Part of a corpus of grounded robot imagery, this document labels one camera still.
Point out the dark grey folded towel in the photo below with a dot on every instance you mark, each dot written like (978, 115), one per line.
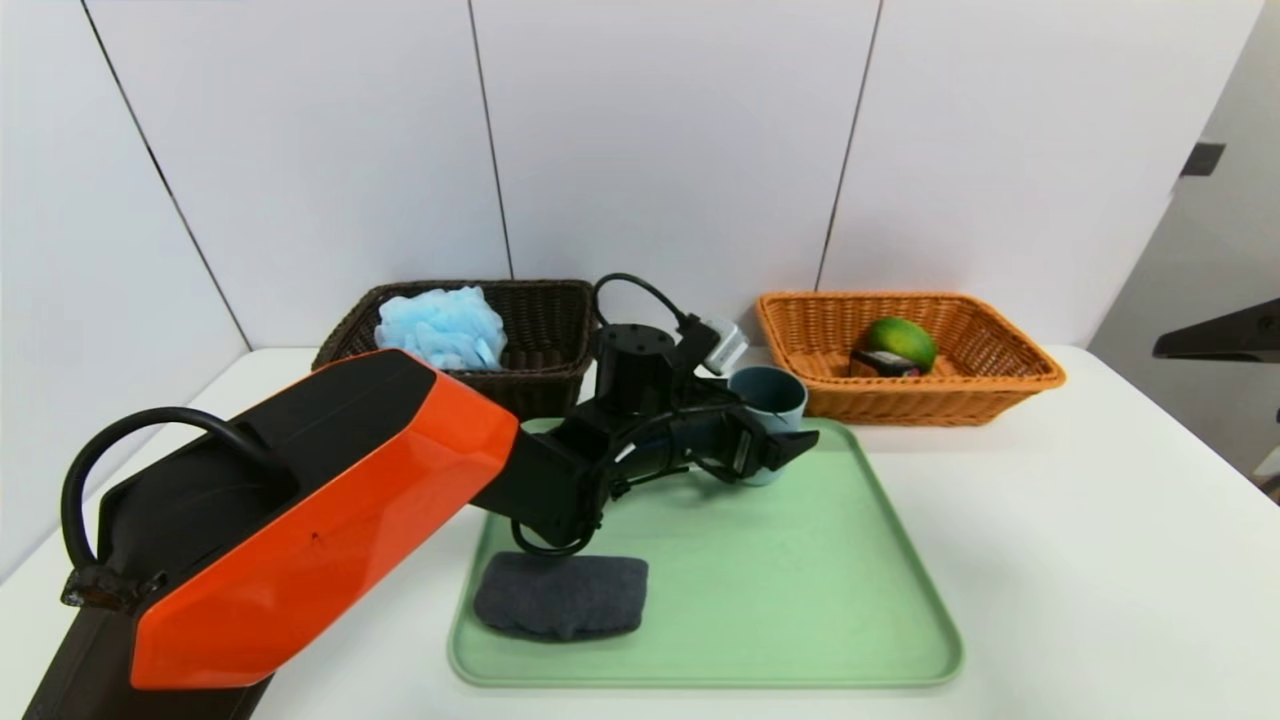
(580, 600)

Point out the black gum box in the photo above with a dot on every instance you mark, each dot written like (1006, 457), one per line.
(885, 362)

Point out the pale background object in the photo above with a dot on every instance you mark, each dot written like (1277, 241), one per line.
(1270, 475)

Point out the dark brown wicker basket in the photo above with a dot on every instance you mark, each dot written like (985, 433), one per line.
(550, 330)

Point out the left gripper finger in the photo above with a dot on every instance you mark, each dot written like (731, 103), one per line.
(785, 448)

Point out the green lime fruit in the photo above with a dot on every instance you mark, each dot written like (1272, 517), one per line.
(900, 340)

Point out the blue-grey plastic cup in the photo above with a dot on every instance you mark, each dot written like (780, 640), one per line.
(795, 412)

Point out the orange and black left arm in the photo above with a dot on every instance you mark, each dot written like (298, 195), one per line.
(300, 520)

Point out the light blue bath loofah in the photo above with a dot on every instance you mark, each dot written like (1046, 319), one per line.
(440, 330)

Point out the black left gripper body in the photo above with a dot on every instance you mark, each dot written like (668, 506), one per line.
(745, 453)

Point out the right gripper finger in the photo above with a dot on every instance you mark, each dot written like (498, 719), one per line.
(1240, 335)

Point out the light green plastic tray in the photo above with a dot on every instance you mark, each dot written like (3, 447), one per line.
(820, 620)

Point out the orange wicker basket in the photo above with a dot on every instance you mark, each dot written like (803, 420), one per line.
(900, 405)

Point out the dark wall bracket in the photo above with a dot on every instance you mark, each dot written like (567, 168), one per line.
(1202, 160)

